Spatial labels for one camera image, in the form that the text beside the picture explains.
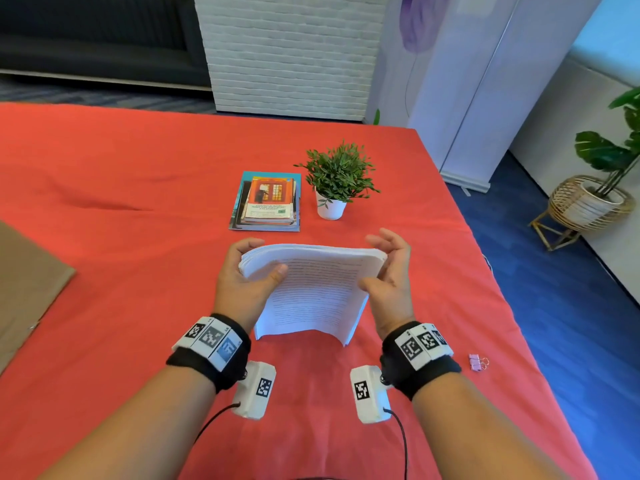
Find person's right hand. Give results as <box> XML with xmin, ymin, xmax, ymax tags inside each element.
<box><xmin>358</xmin><ymin>228</ymin><xmax>417</xmax><ymax>341</ymax></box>

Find person's left hand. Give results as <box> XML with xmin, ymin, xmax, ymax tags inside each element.
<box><xmin>213</xmin><ymin>238</ymin><xmax>289</xmax><ymax>335</ymax></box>

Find white printed paper stack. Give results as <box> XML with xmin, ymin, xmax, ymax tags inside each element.
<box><xmin>238</xmin><ymin>244</ymin><xmax>389</xmax><ymax>347</ymax></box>

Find person's right forearm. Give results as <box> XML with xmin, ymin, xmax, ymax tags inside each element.
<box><xmin>411</xmin><ymin>372</ymin><xmax>574</xmax><ymax>480</ymax></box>

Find person's left forearm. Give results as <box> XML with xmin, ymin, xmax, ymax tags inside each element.
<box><xmin>37</xmin><ymin>365</ymin><xmax>217</xmax><ymax>480</ymax></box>

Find large blue book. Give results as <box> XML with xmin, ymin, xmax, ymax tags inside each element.
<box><xmin>228</xmin><ymin>171</ymin><xmax>302</xmax><ymax>233</ymax></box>

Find black right wristband with markers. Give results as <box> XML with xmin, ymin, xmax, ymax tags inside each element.
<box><xmin>379</xmin><ymin>321</ymin><xmax>463</xmax><ymax>401</ymax></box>

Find black wristband with markers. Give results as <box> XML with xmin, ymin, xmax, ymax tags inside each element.
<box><xmin>166</xmin><ymin>313</ymin><xmax>252</xmax><ymax>394</ymax></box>
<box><xmin>379</xmin><ymin>321</ymin><xmax>463</xmax><ymax>401</ymax></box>

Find orange cover book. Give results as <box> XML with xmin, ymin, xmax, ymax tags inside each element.
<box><xmin>241</xmin><ymin>176</ymin><xmax>296</xmax><ymax>225</ymax></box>

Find black left wristband with markers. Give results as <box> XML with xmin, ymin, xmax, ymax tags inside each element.
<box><xmin>166</xmin><ymin>313</ymin><xmax>252</xmax><ymax>394</ymax></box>

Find small green plant white pot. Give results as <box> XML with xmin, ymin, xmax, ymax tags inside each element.
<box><xmin>293</xmin><ymin>141</ymin><xmax>381</xmax><ymax>221</ymax></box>

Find red tablecloth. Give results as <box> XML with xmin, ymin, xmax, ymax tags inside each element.
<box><xmin>0</xmin><ymin>102</ymin><xmax>599</xmax><ymax>480</ymax></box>

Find wicker basket plant stand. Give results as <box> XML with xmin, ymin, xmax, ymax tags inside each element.
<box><xmin>529</xmin><ymin>175</ymin><xmax>637</xmax><ymax>252</ymax></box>

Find white roll-up banner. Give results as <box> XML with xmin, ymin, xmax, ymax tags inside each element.
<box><xmin>365</xmin><ymin>0</ymin><xmax>606</xmax><ymax>194</ymax></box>

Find white brick column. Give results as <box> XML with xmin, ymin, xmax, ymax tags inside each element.
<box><xmin>193</xmin><ymin>0</ymin><xmax>389</xmax><ymax>122</ymax></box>

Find brown cardboard sheet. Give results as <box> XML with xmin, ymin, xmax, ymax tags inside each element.
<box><xmin>0</xmin><ymin>221</ymin><xmax>77</xmax><ymax>376</ymax></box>

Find large leafy plant white pot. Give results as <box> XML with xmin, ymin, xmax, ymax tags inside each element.
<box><xmin>565</xmin><ymin>87</ymin><xmax>640</xmax><ymax>224</ymax></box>

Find black sofa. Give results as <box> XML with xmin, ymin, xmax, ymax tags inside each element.
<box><xmin>0</xmin><ymin>0</ymin><xmax>212</xmax><ymax>88</ymax></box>

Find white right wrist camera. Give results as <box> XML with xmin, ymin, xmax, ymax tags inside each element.
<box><xmin>349</xmin><ymin>365</ymin><xmax>394</xmax><ymax>425</ymax></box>

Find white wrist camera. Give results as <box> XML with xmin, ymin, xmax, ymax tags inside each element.
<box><xmin>231</xmin><ymin>361</ymin><xmax>277</xmax><ymax>421</ymax></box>
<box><xmin>349</xmin><ymin>365</ymin><xmax>394</xmax><ymax>425</ymax></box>

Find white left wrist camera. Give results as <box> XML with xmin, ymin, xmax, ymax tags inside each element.
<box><xmin>231</xmin><ymin>361</ymin><xmax>277</xmax><ymax>421</ymax></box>

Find black left camera cable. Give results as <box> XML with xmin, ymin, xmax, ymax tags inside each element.
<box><xmin>192</xmin><ymin>402</ymin><xmax>242</xmax><ymax>445</ymax></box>

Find black camera cable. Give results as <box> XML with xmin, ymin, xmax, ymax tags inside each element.
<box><xmin>382</xmin><ymin>407</ymin><xmax>410</xmax><ymax>480</ymax></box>
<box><xmin>192</xmin><ymin>402</ymin><xmax>242</xmax><ymax>445</ymax></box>

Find black right camera cable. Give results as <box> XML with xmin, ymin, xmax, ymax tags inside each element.
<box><xmin>382</xmin><ymin>407</ymin><xmax>410</xmax><ymax>480</ymax></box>

